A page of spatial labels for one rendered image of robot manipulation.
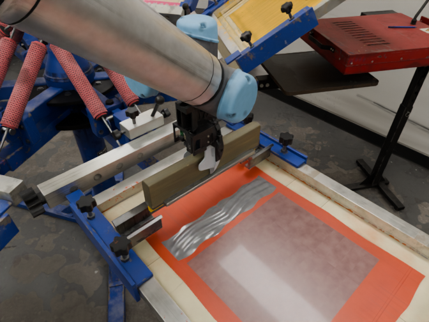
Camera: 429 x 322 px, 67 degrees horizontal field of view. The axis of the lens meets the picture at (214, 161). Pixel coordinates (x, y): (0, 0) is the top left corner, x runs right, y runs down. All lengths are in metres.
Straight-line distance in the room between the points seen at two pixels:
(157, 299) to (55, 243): 1.54
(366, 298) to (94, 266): 1.53
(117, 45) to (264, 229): 0.65
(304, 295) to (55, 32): 0.67
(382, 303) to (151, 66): 0.67
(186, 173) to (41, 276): 1.47
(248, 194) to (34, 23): 0.74
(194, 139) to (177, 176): 0.10
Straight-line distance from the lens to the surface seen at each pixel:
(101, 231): 0.83
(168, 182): 0.73
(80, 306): 1.92
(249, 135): 0.86
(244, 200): 0.91
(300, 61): 1.76
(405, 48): 1.64
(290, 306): 0.76
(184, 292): 0.76
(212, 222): 0.85
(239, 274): 0.78
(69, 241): 2.18
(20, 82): 1.23
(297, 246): 0.84
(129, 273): 0.74
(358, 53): 1.50
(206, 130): 0.69
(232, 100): 0.44
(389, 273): 0.87
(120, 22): 0.31
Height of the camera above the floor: 1.62
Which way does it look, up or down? 40 degrees down
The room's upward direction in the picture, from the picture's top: straight up
